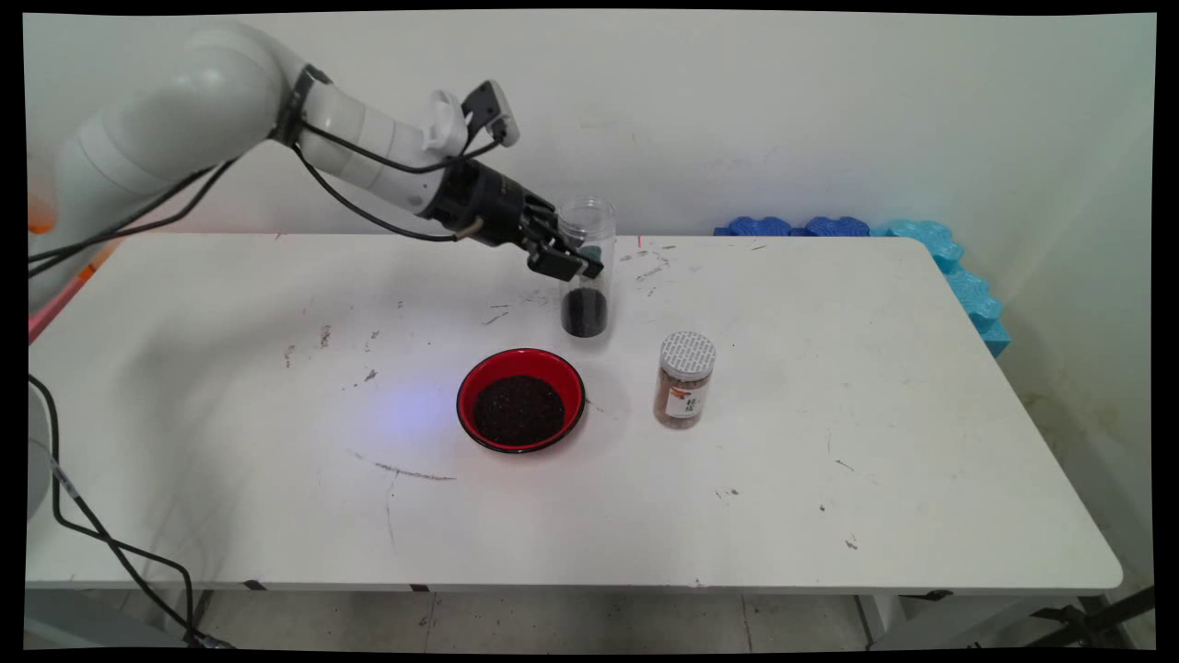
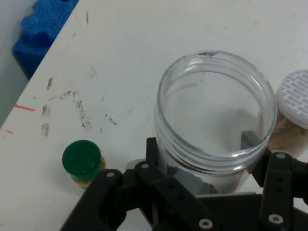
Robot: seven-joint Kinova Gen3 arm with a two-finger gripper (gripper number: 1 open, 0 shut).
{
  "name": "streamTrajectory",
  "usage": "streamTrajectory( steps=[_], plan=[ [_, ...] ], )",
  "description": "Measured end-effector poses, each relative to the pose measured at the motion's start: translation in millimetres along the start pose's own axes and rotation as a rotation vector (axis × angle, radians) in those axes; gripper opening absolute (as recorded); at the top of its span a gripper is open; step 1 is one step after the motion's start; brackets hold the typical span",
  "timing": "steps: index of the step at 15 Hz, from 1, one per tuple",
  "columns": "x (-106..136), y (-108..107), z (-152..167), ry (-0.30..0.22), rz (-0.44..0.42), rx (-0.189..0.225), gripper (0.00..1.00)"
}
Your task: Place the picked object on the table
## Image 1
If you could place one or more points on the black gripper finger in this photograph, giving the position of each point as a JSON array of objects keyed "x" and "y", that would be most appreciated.
[
  {"x": 548, "y": 226},
  {"x": 562, "y": 262}
]

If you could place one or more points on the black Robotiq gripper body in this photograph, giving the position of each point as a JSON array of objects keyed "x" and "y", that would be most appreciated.
[{"x": 484, "y": 207}]

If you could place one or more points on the clear jar with black seeds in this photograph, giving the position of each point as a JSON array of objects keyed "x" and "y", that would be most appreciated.
[{"x": 585, "y": 313}]

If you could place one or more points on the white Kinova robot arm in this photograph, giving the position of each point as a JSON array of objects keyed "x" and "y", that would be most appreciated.
[{"x": 184, "y": 120}]

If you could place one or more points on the red bowl with black rim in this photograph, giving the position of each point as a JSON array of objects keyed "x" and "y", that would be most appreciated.
[{"x": 479, "y": 382}]

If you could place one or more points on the heap of black seeds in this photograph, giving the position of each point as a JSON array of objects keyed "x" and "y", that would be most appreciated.
[{"x": 519, "y": 412}]

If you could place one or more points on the silver lid spice jar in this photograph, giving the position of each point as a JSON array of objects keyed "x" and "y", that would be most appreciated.
[{"x": 686, "y": 378}]

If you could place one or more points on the dark blue foam mat piece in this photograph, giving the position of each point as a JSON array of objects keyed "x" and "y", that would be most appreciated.
[
  {"x": 838, "y": 226},
  {"x": 755, "y": 226}
]

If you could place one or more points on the cyan foam mat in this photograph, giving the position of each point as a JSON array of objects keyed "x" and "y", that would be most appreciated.
[{"x": 958, "y": 272}]

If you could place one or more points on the pink box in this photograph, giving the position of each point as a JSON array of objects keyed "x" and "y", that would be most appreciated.
[{"x": 51, "y": 308}]

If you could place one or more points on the white table leg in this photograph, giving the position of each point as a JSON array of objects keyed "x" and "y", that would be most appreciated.
[
  {"x": 198, "y": 617},
  {"x": 882, "y": 619}
]

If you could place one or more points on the black metal stand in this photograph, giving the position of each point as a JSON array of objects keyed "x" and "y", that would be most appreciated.
[{"x": 1096, "y": 615}]

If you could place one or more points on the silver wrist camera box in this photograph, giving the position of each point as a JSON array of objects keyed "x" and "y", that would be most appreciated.
[{"x": 493, "y": 110}]

